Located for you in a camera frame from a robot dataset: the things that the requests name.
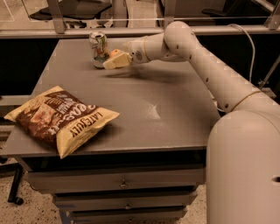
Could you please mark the metal railing frame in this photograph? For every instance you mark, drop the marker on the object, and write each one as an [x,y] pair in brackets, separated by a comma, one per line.
[129,18]

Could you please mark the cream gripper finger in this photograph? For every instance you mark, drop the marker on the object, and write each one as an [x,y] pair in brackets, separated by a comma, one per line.
[122,59]

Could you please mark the orange fruit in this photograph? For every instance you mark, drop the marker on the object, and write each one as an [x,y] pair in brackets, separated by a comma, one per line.
[114,52]

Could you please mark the middle drawer knob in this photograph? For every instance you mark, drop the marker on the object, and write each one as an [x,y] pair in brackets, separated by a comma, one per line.
[127,207]

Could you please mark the drawer knob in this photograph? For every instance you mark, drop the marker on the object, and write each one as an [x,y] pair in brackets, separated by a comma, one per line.
[124,185]
[127,207]

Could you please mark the black stand leg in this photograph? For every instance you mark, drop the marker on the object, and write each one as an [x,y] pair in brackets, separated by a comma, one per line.
[16,170]

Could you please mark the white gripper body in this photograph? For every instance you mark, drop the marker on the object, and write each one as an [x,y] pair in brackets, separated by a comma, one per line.
[136,49]

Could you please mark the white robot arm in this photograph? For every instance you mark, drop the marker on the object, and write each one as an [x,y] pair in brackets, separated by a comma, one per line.
[243,149]

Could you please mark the Late July chip bag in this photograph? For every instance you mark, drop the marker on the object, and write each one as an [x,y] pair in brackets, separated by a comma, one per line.
[61,120]

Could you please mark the black office chair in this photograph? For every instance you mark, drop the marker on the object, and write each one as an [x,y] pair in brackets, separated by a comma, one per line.
[76,12]

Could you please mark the grey drawer cabinet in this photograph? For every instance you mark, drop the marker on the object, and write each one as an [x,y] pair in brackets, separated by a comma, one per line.
[145,164]

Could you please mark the top drawer knob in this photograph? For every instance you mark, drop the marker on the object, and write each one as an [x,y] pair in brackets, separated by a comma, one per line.
[124,185]

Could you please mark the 7up soda can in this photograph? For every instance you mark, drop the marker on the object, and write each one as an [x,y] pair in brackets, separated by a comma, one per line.
[98,48]

